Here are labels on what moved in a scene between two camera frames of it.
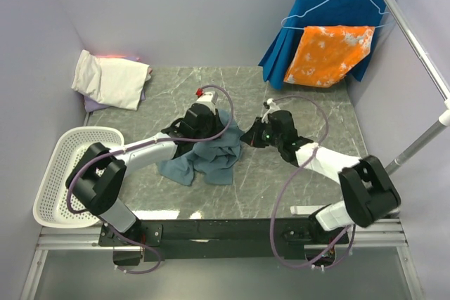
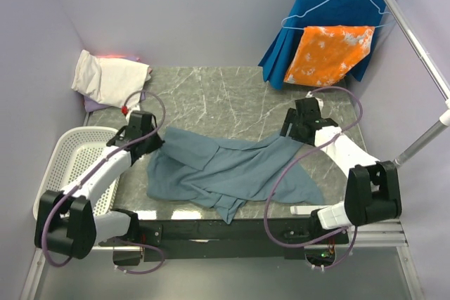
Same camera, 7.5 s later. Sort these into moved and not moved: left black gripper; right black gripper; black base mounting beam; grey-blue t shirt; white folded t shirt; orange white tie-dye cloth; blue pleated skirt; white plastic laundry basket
Moved: grey-blue t shirt; right black gripper; left black gripper
Not moved: blue pleated skirt; white plastic laundry basket; orange white tie-dye cloth; black base mounting beam; white folded t shirt
